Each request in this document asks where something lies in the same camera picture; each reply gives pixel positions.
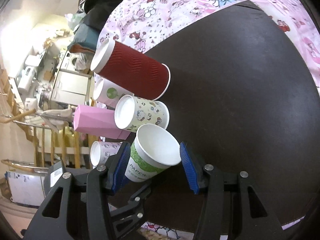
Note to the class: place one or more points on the white water heater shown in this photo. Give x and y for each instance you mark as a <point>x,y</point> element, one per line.
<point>26,79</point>

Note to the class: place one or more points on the wooden drying rack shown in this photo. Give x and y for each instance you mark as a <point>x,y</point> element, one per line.
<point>49,146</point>

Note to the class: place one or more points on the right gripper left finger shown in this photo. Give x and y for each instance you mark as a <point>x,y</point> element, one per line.
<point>76,207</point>

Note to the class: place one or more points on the pink hello kitty bedsheet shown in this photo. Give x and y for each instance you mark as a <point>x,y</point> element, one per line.
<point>143,24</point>

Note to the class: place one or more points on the teal chair with clothes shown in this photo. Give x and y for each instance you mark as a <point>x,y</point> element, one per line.
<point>85,40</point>

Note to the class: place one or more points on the red corrugated paper cup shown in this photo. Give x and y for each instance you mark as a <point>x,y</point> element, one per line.
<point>132,70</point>

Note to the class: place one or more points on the black board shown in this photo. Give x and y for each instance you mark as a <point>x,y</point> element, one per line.
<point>242,96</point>

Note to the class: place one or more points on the pink hello kitty paper cup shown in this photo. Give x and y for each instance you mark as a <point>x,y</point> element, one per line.
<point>101,151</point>

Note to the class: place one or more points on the pink hexagonal cup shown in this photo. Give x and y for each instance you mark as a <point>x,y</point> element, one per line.
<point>98,122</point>

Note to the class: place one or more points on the white cup green tree logo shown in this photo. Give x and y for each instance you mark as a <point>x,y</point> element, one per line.
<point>108,92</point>

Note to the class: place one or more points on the white washing machine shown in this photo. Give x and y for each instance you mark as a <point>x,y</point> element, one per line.
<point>72,62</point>

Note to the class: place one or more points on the white plastic bag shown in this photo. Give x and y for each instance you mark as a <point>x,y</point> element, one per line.
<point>74,20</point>

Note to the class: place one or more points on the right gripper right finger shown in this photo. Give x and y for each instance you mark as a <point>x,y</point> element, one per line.
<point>249,217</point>

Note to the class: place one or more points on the pile of dark clothes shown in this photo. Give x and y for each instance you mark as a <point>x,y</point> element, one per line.
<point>97,11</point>

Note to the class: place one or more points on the white cup cartoon animal print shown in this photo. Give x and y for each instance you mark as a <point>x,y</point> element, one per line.
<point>131,112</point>

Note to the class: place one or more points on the white cup green band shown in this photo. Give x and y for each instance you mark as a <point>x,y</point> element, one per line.
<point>153,150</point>

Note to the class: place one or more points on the white kitchen cabinet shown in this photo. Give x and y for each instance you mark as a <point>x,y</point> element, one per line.
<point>70,88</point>

